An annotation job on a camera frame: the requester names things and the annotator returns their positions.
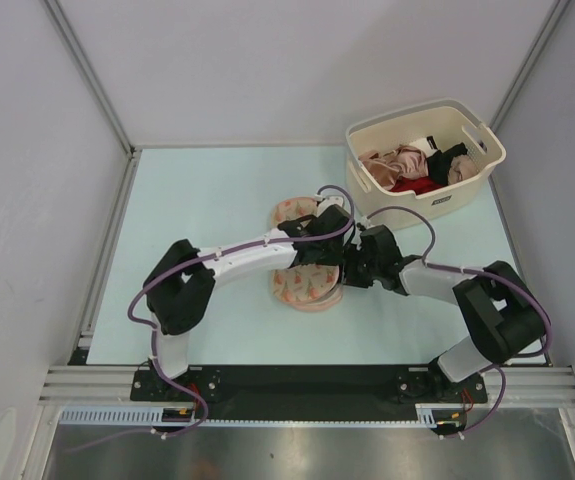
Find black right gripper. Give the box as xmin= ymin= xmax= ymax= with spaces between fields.
xmin=330 ymin=243 xmax=381 ymax=289

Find pink floral mesh laundry bag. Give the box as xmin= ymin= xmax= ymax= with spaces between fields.
xmin=270 ymin=197 xmax=343 ymax=313

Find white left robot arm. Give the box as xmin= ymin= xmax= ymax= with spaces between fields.
xmin=143 ymin=204 xmax=353 ymax=400

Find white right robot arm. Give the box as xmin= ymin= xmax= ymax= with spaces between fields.
xmin=342 ymin=226 xmax=551 ymax=401

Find cream plastic laundry basket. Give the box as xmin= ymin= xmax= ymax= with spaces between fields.
xmin=346 ymin=99 xmax=506 ymax=230

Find red garment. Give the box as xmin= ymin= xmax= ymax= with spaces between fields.
xmin=390 ymin=176 xmax=442 ymax=195

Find pink satin garment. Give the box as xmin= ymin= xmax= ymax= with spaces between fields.
xmin=359 ymin=145 xmax=429 ymax=190

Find black garment in basket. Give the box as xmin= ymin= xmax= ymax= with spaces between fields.
xmin=426 ymin=142 xmax=468 ymax=187

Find beige garment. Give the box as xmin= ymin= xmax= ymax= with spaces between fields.
xmin=447 ymin=155 xmax=478 ymax=185

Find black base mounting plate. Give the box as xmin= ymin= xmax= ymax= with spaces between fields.
xmin=130 ymin=365 xmax=488 ymax=422

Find white slotted cable duct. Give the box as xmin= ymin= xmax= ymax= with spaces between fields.
xmin=58 ymin=406 xmax=464 ymax=429

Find aluminium frame rail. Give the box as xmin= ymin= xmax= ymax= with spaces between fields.
xmin=39 ymin=365 xmax=575 ymax=408

